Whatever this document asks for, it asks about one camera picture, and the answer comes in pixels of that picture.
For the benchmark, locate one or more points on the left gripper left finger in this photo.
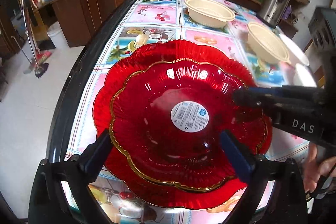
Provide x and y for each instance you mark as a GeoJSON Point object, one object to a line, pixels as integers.
{"type": "Point", "coordinates": [92, 160]}

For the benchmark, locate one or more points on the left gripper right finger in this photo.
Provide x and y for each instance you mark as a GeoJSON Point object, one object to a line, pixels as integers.
{"type": "Point", "coordinates": [239, 156]}

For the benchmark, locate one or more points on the white foam bowl upturned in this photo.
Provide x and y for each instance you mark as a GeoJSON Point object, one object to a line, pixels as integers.
{"type": "Point", "coordinates": [303, 77]}

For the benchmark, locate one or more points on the white foam bowl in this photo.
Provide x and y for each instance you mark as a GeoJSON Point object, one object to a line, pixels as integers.
{"type": "Point", "coordinates": [296, 55]}

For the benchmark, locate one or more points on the beige plastic bowl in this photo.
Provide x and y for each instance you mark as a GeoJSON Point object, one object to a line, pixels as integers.
{"type": "Point", "coordinates": [209, 13]}
{"type": "Point", "coordinates": [266, 44]}

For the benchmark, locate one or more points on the gold-rimmed red glass plate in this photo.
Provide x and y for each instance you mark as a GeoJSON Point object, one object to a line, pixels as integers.
{"type": "Point", "coordinates": [167, 120]}

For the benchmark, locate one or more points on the large red glass plate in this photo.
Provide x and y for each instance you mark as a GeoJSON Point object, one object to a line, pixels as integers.
{"type": "Point", "coordinates": [116, 163]}

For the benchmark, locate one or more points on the person's right hand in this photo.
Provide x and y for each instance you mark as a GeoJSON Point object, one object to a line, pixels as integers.
{"type": "Point", "coordinates": [312, 170]}

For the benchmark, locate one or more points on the stainless steel thermos jug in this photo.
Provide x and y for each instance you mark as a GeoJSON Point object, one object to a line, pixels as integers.
{"type": "Point", "coordinates": [271, 11]}

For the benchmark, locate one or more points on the floral patterned tablecloth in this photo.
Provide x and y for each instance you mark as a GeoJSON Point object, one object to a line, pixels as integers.
{"type": "Point", "coordinates": [152, 21]}

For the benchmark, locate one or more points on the white plastic bucket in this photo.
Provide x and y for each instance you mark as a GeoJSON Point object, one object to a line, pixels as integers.
{"type": "Point", "coordinates": [56, 35]}

